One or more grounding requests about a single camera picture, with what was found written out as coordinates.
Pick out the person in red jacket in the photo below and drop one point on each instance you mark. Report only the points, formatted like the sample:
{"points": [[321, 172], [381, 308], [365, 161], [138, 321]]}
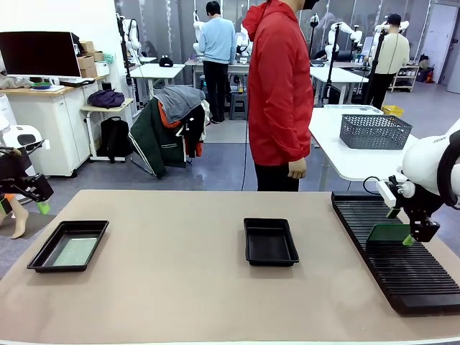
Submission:
{"points": [[276, 90]]}

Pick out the grey plastic basket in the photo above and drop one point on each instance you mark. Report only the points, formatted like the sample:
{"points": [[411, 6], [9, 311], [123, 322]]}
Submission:
{"points": [[373, 133]]}

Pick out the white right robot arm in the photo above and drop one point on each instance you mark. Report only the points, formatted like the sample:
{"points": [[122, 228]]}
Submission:
{"points": [[424, 158]]}

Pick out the small wooden side table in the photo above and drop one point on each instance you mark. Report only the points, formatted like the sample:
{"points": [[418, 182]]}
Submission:
{"points": [[108, 108]]}

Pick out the white cylindrical air purifier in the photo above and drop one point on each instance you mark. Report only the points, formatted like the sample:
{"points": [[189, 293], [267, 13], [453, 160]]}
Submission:
{"points": [[5, 108]]}

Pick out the small cardboard box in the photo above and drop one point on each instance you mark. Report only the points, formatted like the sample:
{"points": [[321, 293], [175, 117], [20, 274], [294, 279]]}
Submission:
{"points": [[87, 46], [98, 56]]}

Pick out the person in light blue sweater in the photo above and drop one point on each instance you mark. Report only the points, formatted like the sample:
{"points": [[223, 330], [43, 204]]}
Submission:
{"points": [[217, 39]]}

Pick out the green circuit board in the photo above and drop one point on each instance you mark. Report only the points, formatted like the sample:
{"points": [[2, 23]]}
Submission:
{"points": [[75, 251], [386, 233]]}

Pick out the white background desk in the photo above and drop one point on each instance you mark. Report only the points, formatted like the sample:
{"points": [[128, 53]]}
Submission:
{"points": [[338, 76], [158, 71]]}

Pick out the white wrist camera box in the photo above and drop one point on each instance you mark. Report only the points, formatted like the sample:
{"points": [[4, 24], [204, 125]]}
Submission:
{"points": [[386, 192], [46, 143]]}

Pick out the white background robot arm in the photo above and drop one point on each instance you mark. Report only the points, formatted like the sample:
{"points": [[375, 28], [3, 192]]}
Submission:
{"points": [[197, 27], [244, 45], [380, 30], [134, 39], [346, 30]]}

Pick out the black ESD tray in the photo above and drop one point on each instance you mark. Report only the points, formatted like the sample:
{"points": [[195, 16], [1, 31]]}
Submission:
{"points": [[269, 242], [43, 258]]}

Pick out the person's right hand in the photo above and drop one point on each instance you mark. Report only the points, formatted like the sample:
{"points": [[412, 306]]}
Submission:
{"points": [[297, 169]]}

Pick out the right gripper black green finger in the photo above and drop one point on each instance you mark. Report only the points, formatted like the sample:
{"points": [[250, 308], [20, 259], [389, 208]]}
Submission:
{"points": [[424, 231], [392, 212]]}

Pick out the large white table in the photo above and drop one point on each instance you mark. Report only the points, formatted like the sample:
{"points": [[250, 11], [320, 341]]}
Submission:
{"points": [[359, 161]]}

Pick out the white storage box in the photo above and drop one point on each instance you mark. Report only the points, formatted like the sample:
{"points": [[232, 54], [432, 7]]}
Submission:
{"points": [[102, 69]]}

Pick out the grey plastic stool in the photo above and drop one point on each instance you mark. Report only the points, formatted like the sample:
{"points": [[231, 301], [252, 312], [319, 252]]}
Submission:
{"points": [[238, 106]]}

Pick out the black and red bag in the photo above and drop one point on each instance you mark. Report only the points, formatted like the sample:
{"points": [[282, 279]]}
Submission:
{"points": [[426, 72]]}

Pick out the black computer monitor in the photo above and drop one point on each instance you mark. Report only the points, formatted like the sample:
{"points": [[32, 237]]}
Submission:
{"points": [[36, 54]]}

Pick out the large cardboard box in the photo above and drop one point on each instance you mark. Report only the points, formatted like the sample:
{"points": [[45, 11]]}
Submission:
{"points": [[86, 66]]}

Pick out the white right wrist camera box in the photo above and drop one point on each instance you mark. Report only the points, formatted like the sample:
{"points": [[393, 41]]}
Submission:
{"points": [[386, 192]]}

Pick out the person in beige top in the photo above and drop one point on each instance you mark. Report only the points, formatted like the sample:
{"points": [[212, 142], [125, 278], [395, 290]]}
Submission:
{"points": [[391, 54]]}

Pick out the green tape roll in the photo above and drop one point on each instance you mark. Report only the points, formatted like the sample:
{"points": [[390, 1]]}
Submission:
{"points": [[41, 85]]}

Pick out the black jacket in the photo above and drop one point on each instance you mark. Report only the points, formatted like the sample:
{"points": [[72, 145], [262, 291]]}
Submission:
{"points": [[194, 125]]}

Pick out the grey hooded jacket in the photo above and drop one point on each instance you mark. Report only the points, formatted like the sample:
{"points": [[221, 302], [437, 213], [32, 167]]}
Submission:
{"points": [[183, 98]]}

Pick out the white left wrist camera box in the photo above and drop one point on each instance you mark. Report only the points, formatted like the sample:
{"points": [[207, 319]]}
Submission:
{"points": [[46, 143]]}

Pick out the white cabinet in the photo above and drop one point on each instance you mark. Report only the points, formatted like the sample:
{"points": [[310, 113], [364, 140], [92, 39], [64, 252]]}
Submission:
{"points": [[54, 122]]}

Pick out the beige cloth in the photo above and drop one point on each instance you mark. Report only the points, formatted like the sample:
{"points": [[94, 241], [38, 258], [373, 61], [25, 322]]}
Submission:
{"points": [[12, 82]]}

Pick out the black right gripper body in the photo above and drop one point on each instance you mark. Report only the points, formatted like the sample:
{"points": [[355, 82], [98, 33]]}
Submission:
{"points": [[420, 205]]}

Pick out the mannequin leg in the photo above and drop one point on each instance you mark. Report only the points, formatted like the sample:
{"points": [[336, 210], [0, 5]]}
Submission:
{"points": [[21, 223]]}

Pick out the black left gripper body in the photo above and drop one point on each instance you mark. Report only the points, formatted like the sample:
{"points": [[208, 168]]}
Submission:
{"points": [[10, 169]]}

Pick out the black keyboard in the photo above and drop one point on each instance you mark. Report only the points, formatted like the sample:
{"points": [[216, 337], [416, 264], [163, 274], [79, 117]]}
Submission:
{"points": [[77, 82]]}

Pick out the black backpack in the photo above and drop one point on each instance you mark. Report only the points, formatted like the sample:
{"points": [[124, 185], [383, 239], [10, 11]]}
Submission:
{"points": [[114, 138]]}

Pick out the yellow box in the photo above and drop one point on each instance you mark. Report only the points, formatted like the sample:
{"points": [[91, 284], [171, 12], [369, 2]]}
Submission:
{"points": [[391, 110]]}

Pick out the black slotted board rack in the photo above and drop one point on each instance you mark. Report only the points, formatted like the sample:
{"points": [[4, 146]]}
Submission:
{"points": [[395, 273]]}

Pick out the black cap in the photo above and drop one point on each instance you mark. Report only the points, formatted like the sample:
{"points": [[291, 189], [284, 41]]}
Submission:
{"points": [[166, 62]]}

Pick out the left gripper black green finger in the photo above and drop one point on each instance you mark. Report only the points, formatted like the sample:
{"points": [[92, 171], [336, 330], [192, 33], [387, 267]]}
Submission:
{"points": [[39, 188], [5, 205]]}

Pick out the grey floor mat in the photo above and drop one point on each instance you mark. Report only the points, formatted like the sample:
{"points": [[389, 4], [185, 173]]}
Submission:
{"points": [[39, 224]]}

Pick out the low wooden shelf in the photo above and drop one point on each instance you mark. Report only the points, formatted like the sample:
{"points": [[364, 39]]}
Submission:
{"points": [[404, 73]]}

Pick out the dark green jacket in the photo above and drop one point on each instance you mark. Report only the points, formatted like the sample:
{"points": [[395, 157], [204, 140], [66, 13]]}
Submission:
{"points": [[151, 143]]}

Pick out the grey background workbench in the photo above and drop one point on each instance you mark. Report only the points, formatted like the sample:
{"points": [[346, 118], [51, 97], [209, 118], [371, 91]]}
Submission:
{"points": [[194, 64]]}

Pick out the purple bag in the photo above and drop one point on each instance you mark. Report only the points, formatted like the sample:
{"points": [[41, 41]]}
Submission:
{"points": [[106, 98]]}

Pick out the clear plastic bin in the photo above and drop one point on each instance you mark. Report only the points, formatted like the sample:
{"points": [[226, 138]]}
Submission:
{"points": [[359, 109]]}

